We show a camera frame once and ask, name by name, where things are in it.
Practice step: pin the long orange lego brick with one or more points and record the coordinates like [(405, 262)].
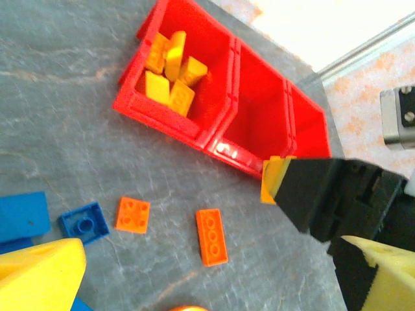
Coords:
[(211, 236)]

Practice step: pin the long amber lego brick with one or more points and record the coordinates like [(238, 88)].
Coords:
[(155, 55)]

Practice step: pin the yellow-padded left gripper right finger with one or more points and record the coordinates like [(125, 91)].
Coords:
[(389, 282)]

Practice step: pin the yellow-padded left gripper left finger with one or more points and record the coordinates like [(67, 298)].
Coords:
[(32, 278)]

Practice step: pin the yellow sloped lego brick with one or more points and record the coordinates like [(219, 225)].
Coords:
[(193, 71)]

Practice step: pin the orange square lego plate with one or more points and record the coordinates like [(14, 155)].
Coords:
[(133, 214)]

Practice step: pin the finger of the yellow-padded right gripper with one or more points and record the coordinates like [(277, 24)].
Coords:
[(311, 194)]

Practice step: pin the orange patterned backdrop cloth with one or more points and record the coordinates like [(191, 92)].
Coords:
[(356, 107)]

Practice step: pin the blue lego brick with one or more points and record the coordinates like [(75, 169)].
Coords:
[(22, 217), (13, 246), (83, 225), (81, 306)]

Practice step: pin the aluminium frame post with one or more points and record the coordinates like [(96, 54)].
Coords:
[(366, 45)]

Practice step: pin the small yellow lego brick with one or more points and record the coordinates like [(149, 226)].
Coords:
[(181, 98), (157, 87)]

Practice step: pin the long yellow lego brick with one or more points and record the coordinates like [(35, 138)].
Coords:
[(270, 181), (176, 55)]

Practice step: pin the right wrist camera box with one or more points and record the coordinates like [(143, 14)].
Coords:
[(390, 120)]

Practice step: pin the orange curved lego piece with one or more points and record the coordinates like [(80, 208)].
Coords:
[(188, 308)]

